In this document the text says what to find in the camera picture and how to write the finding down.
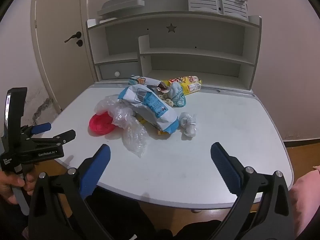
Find person's dark pants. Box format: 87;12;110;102
85;187;225;240

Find flat yellow wrapper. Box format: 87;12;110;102
137;116;167;135

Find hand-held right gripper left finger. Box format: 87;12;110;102
27;144;112;240

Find red plastic lid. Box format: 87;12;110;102
89;112;116;136

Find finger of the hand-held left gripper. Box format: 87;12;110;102
31;129;76;147
21;122;52;138

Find white desk hutch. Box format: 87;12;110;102
86;15;262;92

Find white tissue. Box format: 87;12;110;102
179;112;197;138

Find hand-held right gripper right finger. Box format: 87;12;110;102
210;142;299;240

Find cream door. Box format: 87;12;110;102
31;0;98;113

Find black door handle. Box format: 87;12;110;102
64;32;82;43

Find white pipe stand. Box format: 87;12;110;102
46;81;294;213

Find large blue white snack bag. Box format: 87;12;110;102
117;84;179;133

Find grey slatted book stand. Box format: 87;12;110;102
186;0;249;22

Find grey hutch drawer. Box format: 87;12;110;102
99;61;140;81

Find bed with pink blanket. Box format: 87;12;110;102
290;165;320;238

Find person's left hand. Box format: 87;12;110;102
0;170;36;205

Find light blue crumpled wrapper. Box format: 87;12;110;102
156;82;187;107

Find clear plastic bag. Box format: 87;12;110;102
94;95;148;158

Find yellow snack packet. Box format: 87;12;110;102
161;76;202;95

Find grey flat tray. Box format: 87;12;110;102
97;0;145;17

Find small printed snack bag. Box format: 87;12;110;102
128;75;170;93

